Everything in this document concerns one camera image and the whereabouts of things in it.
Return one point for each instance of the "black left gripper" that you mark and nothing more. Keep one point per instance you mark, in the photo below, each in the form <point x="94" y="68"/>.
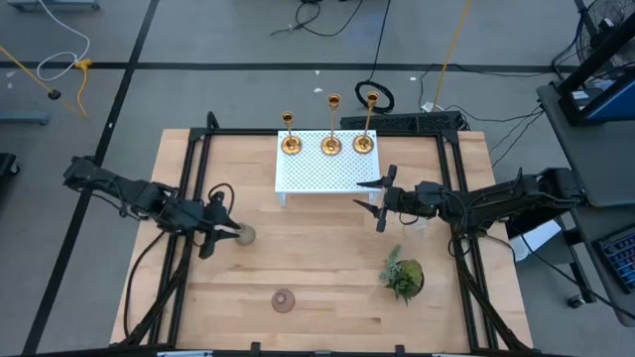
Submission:
<point x="191" y="217"/>

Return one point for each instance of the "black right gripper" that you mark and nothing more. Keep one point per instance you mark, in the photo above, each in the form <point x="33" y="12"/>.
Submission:
<point x="421" y="198"/>

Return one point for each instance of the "tall brass candlestick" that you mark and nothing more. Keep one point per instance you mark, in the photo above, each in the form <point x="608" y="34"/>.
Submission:
<point x="363" y="144"/>
<point x="331" y="146"/>

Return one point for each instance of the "pink ribbed glass candle holder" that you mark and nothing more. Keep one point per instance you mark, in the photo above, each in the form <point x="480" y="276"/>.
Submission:
<point x="283" y="300"/>

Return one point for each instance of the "short brass candlestick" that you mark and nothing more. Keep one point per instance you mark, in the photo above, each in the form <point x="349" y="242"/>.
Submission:
<point x="291" y="145"/>

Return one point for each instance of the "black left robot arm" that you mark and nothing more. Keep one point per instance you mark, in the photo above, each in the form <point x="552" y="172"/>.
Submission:
<point x="134" y="193"/>

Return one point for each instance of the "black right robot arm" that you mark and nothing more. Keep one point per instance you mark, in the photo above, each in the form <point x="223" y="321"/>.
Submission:
<point x="501" y="198"/>

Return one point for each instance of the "white perforated metal riser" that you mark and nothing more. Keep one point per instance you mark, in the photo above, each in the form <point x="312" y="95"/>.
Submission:
<point x="322" y="173"/>

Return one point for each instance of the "black perforated metal box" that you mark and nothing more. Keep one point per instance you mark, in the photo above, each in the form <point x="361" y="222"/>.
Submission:
<point x="397" y="121"/>

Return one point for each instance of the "potted green succulent plant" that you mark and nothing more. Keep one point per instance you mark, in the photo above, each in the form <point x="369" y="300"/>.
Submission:
<point x="404" y="275"/>

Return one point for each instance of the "white box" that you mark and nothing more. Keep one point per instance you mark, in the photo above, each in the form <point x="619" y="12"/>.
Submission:
<point x="536" y="240"/>

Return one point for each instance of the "gray desk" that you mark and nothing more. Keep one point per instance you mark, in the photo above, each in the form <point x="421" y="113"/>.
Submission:
<point x="590" y="158"/>

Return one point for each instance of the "black keyboard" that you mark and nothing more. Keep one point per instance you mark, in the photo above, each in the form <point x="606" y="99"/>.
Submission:
<point x="620" y="258"/>

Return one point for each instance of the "black floor fan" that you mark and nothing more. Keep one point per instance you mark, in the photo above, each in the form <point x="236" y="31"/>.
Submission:
<point x="610" y="25"/>

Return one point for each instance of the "black metal table frame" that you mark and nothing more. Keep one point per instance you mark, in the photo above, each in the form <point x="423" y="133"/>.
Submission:
<point x="238" y="132"/>

